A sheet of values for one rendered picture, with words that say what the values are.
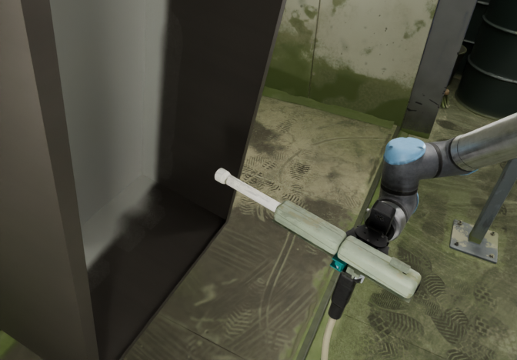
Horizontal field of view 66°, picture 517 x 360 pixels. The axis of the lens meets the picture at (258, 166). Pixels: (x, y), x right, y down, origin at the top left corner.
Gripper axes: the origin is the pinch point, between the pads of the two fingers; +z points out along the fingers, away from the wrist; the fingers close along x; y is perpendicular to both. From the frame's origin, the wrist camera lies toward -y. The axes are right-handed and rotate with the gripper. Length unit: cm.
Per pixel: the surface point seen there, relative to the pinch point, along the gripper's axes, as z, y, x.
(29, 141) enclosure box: 44, -33, 27
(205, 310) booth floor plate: -18, 74, 45
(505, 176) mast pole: -113, 18, -26
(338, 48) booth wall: -177, 10, 83
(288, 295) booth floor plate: -42, 69, 23
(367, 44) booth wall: -179, 2, 67
